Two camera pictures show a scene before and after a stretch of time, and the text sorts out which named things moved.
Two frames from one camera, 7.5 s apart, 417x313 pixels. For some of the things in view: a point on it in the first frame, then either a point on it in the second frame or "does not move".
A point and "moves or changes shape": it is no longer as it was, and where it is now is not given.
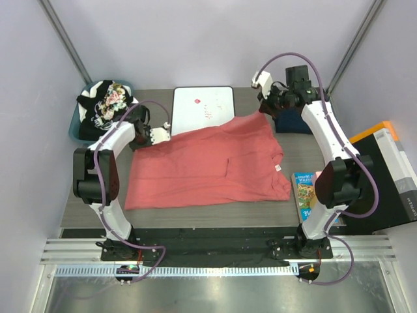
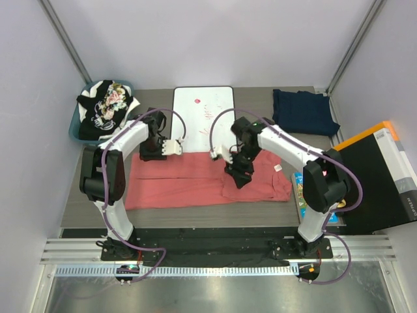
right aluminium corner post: x=374 y=12 does not move
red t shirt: x=235 y=161 moves or changes shape
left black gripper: x=134 y=147 → x=145 y=156
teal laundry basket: x=73 y=124 does not move
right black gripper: x=265 y=106 → x=239 y=172
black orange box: x=381 y=146 does not move
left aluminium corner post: x=52 y=16 does not move
